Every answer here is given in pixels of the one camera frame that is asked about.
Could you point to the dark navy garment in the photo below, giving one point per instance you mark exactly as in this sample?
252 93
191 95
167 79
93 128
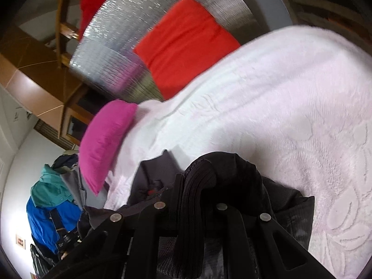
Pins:
65 161

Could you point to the red pillow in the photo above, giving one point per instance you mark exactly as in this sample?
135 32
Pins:
180 49

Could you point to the red cloth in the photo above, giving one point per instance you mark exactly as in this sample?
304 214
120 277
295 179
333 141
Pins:
96 0

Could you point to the black puffer jacket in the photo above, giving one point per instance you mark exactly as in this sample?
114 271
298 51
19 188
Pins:
200 186

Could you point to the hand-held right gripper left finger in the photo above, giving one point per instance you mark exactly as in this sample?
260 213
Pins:
151 223

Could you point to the pink pillow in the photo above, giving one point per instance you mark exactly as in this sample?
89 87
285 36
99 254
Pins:
104 139

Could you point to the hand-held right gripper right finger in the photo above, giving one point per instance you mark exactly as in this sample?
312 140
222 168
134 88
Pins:
232 223

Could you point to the small red wall sticker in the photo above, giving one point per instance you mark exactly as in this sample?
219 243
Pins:
21 241

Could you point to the wooden ladder frame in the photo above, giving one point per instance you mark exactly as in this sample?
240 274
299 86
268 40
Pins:
62 35

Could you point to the grey garment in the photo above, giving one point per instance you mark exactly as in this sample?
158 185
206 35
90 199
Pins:
84 191

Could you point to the black bag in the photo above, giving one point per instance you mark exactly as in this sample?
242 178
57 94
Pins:
68 239

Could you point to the teal jacket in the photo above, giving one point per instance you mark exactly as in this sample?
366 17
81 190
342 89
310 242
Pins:
49 189

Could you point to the slatted wooden vent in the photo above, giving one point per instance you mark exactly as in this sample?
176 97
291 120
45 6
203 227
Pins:
49 135

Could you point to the blue jacket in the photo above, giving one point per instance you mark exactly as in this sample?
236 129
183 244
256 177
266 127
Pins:
40 221

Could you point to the white textured blanket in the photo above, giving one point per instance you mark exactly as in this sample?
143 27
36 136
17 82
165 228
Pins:
261 107

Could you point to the wooden cabinet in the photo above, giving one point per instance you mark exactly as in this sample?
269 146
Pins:
72 128

